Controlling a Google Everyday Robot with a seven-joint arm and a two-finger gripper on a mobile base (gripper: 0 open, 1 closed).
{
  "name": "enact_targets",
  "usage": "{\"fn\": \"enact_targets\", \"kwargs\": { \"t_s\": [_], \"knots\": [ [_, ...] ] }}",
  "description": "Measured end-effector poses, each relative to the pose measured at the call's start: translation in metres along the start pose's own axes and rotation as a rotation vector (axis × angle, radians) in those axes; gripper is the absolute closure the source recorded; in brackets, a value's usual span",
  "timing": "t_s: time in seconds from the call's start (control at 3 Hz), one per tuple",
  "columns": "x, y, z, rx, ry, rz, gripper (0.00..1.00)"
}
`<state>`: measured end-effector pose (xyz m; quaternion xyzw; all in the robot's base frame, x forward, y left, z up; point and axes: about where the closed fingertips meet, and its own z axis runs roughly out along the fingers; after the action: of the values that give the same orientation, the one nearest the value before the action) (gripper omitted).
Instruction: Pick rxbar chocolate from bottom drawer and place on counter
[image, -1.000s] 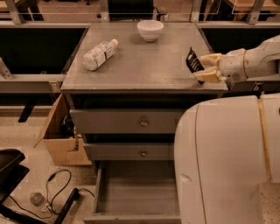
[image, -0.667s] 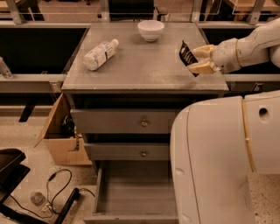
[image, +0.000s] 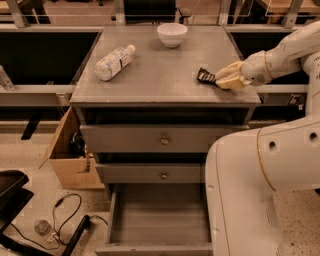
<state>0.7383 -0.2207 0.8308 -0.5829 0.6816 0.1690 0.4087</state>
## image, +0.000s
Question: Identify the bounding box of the grey top drawer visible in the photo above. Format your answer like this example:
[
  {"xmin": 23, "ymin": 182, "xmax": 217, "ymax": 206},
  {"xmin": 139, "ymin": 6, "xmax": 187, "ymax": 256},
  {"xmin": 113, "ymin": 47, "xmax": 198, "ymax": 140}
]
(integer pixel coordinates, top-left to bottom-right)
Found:
[{"xmin": 80, "ymin": 124, "xmax": 248, "ymax": 153}]

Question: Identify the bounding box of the grey open bottom drawer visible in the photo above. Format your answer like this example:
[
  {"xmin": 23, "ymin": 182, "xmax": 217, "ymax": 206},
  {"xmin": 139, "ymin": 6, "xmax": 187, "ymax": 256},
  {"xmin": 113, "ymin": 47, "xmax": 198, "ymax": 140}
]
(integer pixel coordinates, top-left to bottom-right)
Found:
[{"xmin": 96, "ymin": 183, "xmax": 213, "ymax": 256}]

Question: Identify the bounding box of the black chair base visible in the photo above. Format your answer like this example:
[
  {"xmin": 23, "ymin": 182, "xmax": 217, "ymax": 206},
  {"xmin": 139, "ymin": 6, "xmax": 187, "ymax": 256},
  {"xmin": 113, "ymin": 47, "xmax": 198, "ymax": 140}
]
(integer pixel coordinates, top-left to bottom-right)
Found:
[{"xmin": 0, "ymin": 169, "xmax": 92, "ymax": 256}]

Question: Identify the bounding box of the black floor cable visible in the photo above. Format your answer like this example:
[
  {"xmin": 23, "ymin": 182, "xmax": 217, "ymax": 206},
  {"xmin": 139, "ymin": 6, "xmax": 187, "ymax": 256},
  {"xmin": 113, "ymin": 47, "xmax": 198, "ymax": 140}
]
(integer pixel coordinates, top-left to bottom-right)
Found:
[{"xmin": 9, "ymin": 193, "xmax": 109, "ymax": 251}]

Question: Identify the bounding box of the grey drawer cabinet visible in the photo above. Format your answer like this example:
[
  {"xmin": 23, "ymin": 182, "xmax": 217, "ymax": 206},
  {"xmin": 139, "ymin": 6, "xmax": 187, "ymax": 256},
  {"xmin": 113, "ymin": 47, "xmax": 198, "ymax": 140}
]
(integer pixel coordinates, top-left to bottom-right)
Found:
[{"xmin": 69, "ymin": 25, "xmax": 262, "ymax": 188}]

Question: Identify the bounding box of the clear plastic cup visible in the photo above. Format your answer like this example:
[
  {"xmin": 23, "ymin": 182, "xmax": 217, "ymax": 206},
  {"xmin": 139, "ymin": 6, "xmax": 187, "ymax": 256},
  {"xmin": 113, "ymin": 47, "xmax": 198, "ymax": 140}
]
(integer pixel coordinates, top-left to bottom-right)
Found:
[{"xmin": 34, "ymin": 219, "xmax": 51, "ymax": 236}]

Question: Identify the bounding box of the grey middle drawer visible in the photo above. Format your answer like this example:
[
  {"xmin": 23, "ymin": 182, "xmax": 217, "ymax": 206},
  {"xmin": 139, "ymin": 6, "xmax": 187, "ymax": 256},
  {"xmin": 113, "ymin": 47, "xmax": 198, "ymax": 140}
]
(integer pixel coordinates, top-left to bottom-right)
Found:
[{"xmin": 96, "ymin": 163, "xmax": 205, "ymax": 184}]

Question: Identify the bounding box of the brown cardboard box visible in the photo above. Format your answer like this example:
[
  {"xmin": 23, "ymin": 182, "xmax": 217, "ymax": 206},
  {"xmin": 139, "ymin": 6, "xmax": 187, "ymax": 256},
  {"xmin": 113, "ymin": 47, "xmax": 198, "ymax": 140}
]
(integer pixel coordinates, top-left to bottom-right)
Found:
[{"xmin": 40, "ymin": 107, "xmax": 104, "ymax": 190}]

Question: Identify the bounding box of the white plastic bottle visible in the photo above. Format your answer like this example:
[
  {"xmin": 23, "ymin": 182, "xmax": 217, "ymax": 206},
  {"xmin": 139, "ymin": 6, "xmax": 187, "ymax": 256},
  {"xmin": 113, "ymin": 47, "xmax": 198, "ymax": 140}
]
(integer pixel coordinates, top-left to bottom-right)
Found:
[{"xmin": 95, "ymin": 45, "xmax": 136, "ymax": 81}]

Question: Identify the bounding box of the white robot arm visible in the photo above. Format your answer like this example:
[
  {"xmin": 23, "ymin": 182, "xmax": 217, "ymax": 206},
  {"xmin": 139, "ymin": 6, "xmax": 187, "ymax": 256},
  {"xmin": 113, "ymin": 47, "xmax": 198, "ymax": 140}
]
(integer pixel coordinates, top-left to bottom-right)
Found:
[{"xmin": 205, "ymin": 21, "xmax": 320, "ymax": 256}]

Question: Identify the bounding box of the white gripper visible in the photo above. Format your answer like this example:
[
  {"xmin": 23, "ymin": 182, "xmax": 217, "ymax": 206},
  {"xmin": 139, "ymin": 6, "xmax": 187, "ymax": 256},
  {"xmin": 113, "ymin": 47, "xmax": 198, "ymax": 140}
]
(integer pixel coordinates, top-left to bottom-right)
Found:
[{"xmin": 216, "ymin": 51, "xmax": 272, "ymax": 90}]

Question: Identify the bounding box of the white ceramic bowl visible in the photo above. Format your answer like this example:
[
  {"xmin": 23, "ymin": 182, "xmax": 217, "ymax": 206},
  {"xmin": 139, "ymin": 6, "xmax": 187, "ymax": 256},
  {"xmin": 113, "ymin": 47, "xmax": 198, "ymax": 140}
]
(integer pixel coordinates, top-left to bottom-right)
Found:
[{"xmin": 157, "ymin": 23, "xmax": 188, "ymax": 48}]

